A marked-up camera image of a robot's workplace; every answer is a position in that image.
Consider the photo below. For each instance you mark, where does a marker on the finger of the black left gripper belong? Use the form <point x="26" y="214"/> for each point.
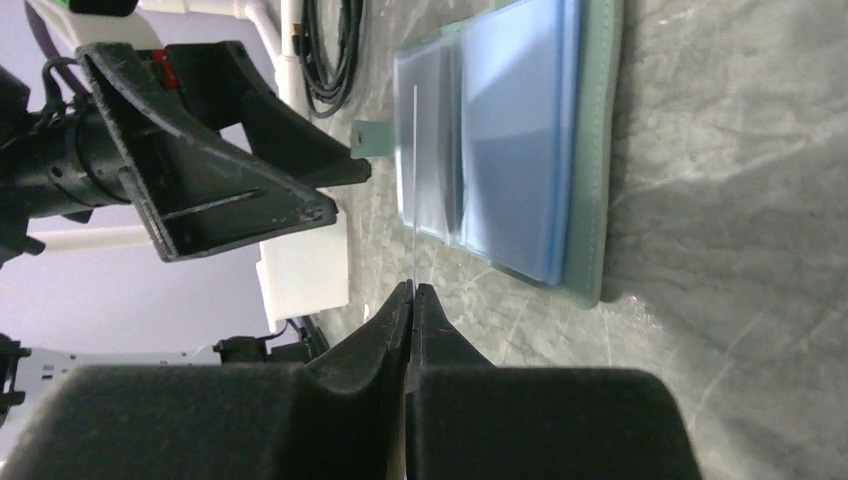
<point x="211" y="193"/>
<point x="220" y="86"/>

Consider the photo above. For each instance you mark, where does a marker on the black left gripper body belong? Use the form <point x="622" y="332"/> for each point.
<point x="62" y="160"/>

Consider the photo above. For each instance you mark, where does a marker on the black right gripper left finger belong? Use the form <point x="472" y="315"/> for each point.
<point x="331" y="418"/>

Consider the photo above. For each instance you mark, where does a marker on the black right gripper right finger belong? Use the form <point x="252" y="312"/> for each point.
<point x="470" y="419"/>

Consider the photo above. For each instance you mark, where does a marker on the thin clear card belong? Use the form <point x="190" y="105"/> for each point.
<point x="414" y="188"/>

